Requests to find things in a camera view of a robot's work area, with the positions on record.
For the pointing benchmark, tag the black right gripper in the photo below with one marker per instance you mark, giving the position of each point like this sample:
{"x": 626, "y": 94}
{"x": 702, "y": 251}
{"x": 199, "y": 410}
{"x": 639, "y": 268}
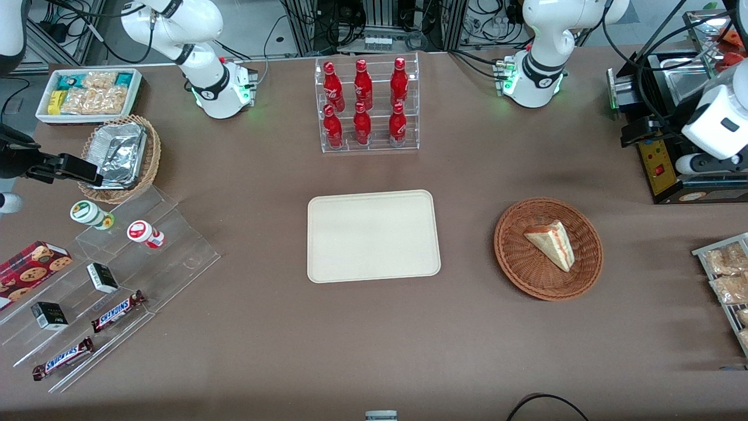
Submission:
{"x": 13, "y": 159}

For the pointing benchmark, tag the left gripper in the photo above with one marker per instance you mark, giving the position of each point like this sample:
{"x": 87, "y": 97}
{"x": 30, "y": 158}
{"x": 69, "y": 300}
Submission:
{"x": 653, "y": 128}

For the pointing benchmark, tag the triangular sandwich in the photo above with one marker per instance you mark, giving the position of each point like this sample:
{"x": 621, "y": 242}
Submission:
{"x": 552, "y": 242}

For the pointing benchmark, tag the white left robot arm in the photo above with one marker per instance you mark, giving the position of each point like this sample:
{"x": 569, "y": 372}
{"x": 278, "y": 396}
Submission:
{"x": 540, "y": 70}

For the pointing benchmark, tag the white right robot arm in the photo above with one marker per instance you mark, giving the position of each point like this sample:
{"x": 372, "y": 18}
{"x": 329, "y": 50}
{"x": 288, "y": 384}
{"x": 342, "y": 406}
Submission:
{"x": 204, "y": 88}

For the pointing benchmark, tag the small light wicker basket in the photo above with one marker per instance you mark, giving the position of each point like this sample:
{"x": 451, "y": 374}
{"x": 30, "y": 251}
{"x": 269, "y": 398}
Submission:
{"x": 153, "y": 158}

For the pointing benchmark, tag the large brown wicker basket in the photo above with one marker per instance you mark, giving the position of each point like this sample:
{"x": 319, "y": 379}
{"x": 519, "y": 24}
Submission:
{"x": 520, "y": 263}

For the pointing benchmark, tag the metal snack tray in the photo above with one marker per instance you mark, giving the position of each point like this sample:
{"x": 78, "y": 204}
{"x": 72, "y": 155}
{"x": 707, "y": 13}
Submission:
{"x": 727, "y": 318}

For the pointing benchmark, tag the beige plastic serving tray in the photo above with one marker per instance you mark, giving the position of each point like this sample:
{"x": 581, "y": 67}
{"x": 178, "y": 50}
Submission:
{"x": 374, "y": 237}

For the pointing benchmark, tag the black food warmer machine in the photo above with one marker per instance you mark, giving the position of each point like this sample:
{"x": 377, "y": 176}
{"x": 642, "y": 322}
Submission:
{"x": 660, "y": 169}

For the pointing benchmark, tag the green lid yogurt cup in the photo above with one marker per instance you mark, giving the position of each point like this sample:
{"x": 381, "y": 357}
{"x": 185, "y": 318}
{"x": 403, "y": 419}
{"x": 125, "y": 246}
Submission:
{"x": 86, "y": 213}

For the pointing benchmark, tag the silver foil trays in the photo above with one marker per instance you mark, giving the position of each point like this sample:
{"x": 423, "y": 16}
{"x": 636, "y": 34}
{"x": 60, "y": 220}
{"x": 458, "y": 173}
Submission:
{"x": 117, "y": 155}

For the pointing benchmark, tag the white rectangular snack bin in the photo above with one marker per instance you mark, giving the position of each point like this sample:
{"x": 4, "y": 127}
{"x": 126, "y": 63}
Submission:
{"x": 42, "y": 114}

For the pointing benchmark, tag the yellow snack packet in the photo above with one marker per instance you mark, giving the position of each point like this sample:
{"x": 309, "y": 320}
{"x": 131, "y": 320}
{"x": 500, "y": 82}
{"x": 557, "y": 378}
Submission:
{"x": 55, "y": 102}

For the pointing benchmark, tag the clear bag of crackers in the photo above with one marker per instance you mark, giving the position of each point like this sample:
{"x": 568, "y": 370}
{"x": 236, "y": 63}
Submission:
{"x": 96, "y": 100}

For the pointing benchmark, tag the red lid yogurt cup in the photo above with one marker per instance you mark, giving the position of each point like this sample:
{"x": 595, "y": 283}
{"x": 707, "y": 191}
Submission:
{"x": 140, "y": 231}

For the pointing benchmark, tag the small teal snack packet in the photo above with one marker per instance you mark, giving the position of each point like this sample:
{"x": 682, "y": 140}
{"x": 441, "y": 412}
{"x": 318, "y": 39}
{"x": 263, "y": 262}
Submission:
{"x": 123, "y": 79}

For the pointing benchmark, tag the red chocolate cookie box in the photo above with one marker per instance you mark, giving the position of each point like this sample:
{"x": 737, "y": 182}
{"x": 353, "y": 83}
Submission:
{"x": 29, "y": 272}

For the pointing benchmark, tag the small black box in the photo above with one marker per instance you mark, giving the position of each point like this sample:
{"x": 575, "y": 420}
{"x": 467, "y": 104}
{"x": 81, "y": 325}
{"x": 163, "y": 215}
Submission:
{"x": 49, "y": 316}
{"x": 102, "y": 278}

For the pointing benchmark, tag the clear acrylic stepped stand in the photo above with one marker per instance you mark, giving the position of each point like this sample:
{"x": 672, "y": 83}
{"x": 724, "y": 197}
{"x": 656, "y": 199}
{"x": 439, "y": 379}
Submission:
{"x": 169, "y": 263}

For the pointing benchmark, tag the snickers chocolate bar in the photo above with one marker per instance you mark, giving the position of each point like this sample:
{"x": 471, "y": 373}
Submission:
{"x": 63, "y": 358}
{"x": 117, "y": 311}

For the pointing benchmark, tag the clear bag of pastry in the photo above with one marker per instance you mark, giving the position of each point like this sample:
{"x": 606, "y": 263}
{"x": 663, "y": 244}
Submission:
{"x": 727, "y": 260}
{"x": 730, "y": 289}

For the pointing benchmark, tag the red cola bottle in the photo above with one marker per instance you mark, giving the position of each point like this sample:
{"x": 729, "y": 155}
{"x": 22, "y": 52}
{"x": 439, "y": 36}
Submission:
{"x": 397, "y": 126}
{"x": 332, "y": 85}
{"x": 363, "y": 85}
{"x": 332, "y": 128}
{"x": 362, "y": 126}
{"x": 399, "y": 82}

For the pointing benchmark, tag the clear acrylic bottle rack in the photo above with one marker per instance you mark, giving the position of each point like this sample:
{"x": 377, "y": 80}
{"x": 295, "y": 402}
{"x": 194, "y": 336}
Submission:
{"x": 380, "y": 149}

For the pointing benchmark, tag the white power strip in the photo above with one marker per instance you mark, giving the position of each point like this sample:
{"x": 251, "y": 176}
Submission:
{"x": 377, "y": 43}

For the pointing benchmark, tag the small grey device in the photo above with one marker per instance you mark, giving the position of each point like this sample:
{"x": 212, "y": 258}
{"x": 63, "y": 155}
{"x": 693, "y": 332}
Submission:
{"x": 381, "y": 416}

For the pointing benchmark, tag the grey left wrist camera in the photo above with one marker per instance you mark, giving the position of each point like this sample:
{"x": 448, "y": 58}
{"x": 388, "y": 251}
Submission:
{"x": 710, "y": 164}

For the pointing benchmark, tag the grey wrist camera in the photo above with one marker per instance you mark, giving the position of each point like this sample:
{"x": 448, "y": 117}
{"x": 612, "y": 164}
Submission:
{"x": 710, "y": 164}
{"x": 9, "y": 203}

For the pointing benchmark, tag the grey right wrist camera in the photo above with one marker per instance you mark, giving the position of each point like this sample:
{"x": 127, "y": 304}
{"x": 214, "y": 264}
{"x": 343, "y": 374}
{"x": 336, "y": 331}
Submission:
{"x": 9, "y": 203}

